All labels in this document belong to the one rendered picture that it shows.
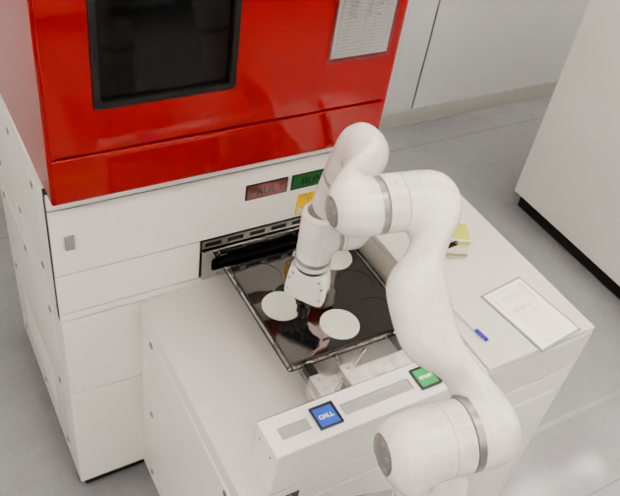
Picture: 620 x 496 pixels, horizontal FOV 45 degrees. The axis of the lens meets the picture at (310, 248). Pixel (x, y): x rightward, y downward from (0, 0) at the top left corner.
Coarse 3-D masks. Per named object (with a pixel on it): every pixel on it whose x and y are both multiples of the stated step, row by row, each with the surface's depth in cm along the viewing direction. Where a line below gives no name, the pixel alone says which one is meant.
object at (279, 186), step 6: (282, 180) 190; (252, 186) 186; (258, 186) 187; (264, 186) 188; (270, 186) 189; (276, 186) 190; (282, 186) 192; (252, 192) 188; (258, 192) 189; (264, 192) 190; (270, 192) 191; (276, 192) 192; (252, 198) 189
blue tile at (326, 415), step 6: (318, 408) 159; (324, 408) 159; (330, 408) 159; (318, 414) 158; (324, 414) 158; (330, 414) 158; (336, 414) 158; (318, 420) 157; (324, 420) 157; (330, 420) 157; (336, 420) 157; (324, 426) 156
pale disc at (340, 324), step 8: (328, 312) 189; (336, 312) 189; (344, 312) 189; (320, 320) 186; (328, 320) 187; (336, 320) 187; (344, 320) 187; (352, 320) 188; (328, 328) 185; (336, 328) 185; (344, 328) 186; (352, 328) 186; (336, 336) 183; (344, 336) 184; (352, 336) 184
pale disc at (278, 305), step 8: (272, 296) 190; (280, 296) 190; (288, 296) 191; (264, 304) 188; (272, 304) 188; (280, 304) 188; (288, 304) 189; (296, 304) 189; (272, 312) 186; (280, 312) 186; (288, 312) 187; (296, 312) 187; (280, 320) 185
